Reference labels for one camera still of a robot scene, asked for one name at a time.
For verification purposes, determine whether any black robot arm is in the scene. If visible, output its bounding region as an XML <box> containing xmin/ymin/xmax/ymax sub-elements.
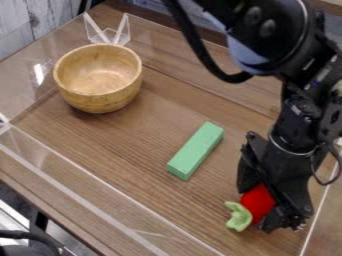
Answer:
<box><xmin>196</xmin><ymin>0</ymin><xmax>342</xmax><ymax>233</ymax></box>

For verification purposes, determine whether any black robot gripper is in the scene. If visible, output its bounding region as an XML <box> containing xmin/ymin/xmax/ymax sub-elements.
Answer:
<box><xmin>237</xmin><ymin>130</ymin><xmax>328</xmax><ymax>233</ymax></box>

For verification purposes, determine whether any black cable under table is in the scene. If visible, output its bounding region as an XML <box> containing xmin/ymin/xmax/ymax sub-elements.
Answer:
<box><xmin>0</xmin><ymin>229</ymin><xmax>65</xmax><ymax>256</ymax></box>

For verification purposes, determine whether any red plush strawberry toy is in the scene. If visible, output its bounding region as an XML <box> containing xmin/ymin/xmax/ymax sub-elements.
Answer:
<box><xmin>225</xmin><ymin>184</ymin><xmax>277</xmax><ymax>232</ymax></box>

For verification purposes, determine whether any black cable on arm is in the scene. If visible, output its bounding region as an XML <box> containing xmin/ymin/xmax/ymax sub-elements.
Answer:
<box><xmin>162</xmin><ymin>0</ymin><xmax>256</xmax><ymax>84</ymax></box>

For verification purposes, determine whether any clear acrylic corner bracket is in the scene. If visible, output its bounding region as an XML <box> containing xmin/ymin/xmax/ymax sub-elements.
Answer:
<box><xmin>83</xmin><ymin>13</ymin><xmax>131</xmax><ymax>46</ymax></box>

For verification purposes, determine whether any green rectangular block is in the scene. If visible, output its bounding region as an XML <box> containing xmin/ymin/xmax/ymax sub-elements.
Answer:
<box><xmin>168</xmin><ymin>122</ymin><xmax>225</xmax><ymax>180</ymax></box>

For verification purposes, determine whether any wooden bowl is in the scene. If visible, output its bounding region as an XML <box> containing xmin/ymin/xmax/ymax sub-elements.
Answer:
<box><xmin>54</xmin><ymin>44</ymin><xmax>143</xmax><ymax>114</ymax></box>

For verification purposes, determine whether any black table leg frame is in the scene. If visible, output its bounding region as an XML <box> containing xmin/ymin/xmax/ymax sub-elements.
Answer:
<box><xmin>30</xmin><ymin>210</ymin><xmax>50</xmax><ymax>232</ymax></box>

